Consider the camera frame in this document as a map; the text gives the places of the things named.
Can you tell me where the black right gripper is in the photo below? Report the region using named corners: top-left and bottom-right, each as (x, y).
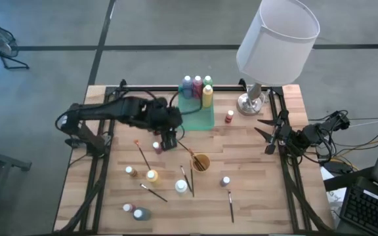
top-left (253, 118), bottom-right (295, 147)

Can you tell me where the medium yellow paint bottle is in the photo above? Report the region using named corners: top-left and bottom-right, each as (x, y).
top-left (201, 84), bottom-right (214, 109)

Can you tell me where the white cable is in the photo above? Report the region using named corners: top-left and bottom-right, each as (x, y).
top-left (348, 117), bottom-right (378, 129)

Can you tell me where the large yellow paint bottle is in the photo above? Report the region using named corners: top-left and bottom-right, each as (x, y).
top-left (145, 168), bottom-right (160, 184)

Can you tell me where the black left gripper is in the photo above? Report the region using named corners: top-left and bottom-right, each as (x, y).
top-left (144, 100), bottom-right (183, 151)

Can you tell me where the yellow plastic cup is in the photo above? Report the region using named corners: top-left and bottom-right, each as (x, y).
top-left (191, 153), bottom-right (211, 174)

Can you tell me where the periwinkle paint bottle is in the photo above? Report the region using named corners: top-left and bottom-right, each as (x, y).
top-left (182, 75), bottom-right (194, 100)

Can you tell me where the large white paint bottle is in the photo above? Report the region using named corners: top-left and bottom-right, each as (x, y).
top-left (174, 179), bottom-right (189, 195)

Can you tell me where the silver lamp with white shade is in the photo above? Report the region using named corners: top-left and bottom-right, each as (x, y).
top-left (236, 0), bottom-right (321, 117)

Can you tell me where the gray paint bottle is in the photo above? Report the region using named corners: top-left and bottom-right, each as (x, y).
top-left (133, 207), bottom-right (152, 222)

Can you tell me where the teal plastic bin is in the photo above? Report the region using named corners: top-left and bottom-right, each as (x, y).
top-left (177, 85), bottom-right (216, 132)

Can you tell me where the black keyboard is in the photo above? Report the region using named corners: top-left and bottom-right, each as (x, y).
top-left (339, 183), bottom-right (378, 236)

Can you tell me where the yellow cable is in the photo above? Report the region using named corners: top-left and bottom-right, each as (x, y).
top-left (331, 139), bottom-right (378, 165)

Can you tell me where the small ochre paint bottle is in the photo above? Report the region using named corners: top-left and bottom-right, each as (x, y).
top-left (125, 165), bottom-right (139, 178)

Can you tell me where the black aluminium table frame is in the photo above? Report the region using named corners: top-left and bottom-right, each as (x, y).
top-left (53, 78), bottom-right (336, 236)

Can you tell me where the medium red paint bottle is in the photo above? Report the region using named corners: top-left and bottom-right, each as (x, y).
top-left (192, 75), bottom-right (204, 100)

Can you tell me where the thin black paintbrush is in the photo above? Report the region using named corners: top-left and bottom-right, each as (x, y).
top-left (190, 159), bottom-right (196, 198)

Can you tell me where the black paintbrush gold ferrule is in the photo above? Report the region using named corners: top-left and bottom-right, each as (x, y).
top-left (177, 140), bottom-right (197, 159)

